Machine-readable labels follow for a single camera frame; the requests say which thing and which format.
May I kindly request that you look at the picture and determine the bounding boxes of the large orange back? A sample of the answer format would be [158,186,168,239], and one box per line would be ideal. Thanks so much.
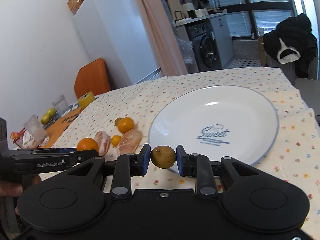
[117,117,135,134]

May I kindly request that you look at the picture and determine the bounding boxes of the black jacket on chair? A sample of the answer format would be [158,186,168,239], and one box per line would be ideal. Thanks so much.
[263,14,317,78]

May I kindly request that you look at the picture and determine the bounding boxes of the pink curtain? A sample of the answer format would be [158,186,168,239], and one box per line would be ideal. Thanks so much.
[137,0,188,76]

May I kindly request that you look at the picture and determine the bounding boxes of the green pear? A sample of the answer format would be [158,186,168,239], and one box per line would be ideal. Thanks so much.
[47,108,56,118]
[40,113,52,125]

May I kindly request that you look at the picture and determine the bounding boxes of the frosted glass front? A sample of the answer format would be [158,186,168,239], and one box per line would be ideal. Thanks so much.
[23,114,49,146]

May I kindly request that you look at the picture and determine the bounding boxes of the yellow tape roll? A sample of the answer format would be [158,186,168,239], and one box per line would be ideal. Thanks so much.
[78,92,95,109]

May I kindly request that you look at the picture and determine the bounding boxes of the brown kiwi fruit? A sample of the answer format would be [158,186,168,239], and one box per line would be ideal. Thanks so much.
[150,146,176,168]
[114,118,121,126]

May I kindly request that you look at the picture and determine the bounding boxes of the large orange front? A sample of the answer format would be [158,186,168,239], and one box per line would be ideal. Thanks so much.
[76,138,99,152]

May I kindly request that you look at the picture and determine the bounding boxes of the large orange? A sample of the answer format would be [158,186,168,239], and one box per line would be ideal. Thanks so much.
[76,138,99,152]
[117,117,135,134]

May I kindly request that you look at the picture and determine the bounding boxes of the cardboard box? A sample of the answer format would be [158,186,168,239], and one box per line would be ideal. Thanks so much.
[258,36,267,66]

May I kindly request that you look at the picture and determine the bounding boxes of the brown kiwi fruit back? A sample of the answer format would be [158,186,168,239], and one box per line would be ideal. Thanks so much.
[114,118,121,126]

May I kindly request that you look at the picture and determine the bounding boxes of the grey washing machine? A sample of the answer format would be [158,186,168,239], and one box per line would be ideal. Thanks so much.
[186,21,221,72]

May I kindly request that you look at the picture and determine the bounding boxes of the peeled pomelo segment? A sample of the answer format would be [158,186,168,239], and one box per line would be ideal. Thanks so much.
[94,131,111,156]
[117,129,143,155]

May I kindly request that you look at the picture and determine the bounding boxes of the kitchen counter cabinet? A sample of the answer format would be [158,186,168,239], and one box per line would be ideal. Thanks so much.
[174,12,234,74]

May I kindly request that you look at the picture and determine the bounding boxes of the small yellow kumquat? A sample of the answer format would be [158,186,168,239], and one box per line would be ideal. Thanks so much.
[110,135,121,147]

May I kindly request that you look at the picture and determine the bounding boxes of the grey chair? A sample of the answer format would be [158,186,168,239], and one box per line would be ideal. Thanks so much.
[295,63,320,122]

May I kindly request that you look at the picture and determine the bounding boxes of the red snack basket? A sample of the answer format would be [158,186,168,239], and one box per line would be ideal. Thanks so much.
[10,128,36,149]

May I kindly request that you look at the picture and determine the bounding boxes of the orange cat table mat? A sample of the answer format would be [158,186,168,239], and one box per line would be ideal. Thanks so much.
[41,106,82,148]

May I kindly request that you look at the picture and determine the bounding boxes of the white refrigerator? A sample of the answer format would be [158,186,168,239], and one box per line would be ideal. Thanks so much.
[74,0,163,88]

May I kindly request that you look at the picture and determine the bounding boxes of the clear glass back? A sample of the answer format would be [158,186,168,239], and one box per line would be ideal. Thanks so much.
[52,95,70,116]

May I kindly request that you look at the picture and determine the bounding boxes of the floral white tablecloth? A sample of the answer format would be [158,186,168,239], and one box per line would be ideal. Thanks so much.
[52,67,319,239]

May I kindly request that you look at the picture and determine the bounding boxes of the person's left hand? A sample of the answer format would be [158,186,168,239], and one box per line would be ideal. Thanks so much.
[0,174,42,217]

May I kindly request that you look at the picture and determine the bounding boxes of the orange chair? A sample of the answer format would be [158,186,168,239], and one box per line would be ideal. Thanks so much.
[74,58,111,99]

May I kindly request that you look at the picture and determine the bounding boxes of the brown kiwi fruit front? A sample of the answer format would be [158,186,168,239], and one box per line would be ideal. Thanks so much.
[150,146,176,168]

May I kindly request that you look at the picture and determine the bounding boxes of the white plate with blue rim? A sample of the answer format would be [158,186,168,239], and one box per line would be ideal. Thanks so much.
[148,85,279,165]

